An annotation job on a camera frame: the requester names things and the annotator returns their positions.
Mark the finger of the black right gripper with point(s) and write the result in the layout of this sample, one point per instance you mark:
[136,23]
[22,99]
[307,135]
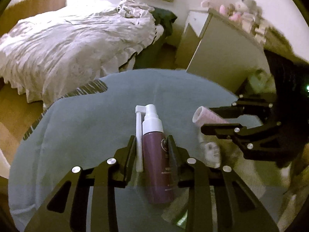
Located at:
[259,105]
[239,131]

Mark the pink plush toy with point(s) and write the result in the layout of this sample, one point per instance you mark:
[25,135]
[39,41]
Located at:
[228,11]

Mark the grey plush toy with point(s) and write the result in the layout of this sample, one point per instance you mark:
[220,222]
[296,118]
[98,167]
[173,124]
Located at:
[248,7]

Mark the pink ribbed cup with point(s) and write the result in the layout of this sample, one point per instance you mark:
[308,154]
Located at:
[204,116]

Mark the white cabinet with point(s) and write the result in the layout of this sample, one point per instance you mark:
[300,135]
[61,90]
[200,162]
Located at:
[214,47]

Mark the white printed paper package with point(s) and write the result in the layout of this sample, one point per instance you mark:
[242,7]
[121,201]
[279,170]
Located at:
[210,150]

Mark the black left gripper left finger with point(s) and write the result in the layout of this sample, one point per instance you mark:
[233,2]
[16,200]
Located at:
[85,198]

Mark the wooden headboard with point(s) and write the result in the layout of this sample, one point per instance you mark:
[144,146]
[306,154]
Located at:
[27,8]

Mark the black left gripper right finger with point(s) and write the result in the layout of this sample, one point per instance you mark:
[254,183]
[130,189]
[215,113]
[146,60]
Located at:
[213,199]

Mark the white rumpled bed duvet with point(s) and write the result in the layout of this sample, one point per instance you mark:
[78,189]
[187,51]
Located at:
[50,54]

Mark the purple spray bottle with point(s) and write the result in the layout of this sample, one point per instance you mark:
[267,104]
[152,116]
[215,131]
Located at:
[152,156]

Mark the dark green clothing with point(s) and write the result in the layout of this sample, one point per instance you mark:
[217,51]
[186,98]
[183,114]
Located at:
[165,18]

